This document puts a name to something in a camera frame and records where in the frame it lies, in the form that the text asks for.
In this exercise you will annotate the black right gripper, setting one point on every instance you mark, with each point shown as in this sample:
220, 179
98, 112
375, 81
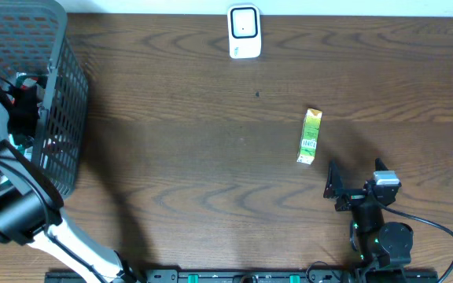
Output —
352, 196

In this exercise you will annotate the green juice carton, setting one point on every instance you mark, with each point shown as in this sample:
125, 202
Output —
309, 136

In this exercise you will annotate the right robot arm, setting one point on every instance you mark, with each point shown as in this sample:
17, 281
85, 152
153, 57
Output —
384, 246

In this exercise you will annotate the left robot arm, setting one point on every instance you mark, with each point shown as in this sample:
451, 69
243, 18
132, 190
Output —
31, 208

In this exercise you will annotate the white barcode scanner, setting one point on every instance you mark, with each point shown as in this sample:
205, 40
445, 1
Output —
244, 32

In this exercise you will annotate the red white snack packet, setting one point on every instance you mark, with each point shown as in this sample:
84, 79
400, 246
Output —
25, 82

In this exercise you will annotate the grey plastic mesh basket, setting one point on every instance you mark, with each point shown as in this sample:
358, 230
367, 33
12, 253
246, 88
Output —
33, 41

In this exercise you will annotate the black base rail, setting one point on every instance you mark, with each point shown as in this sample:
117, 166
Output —
293, 276

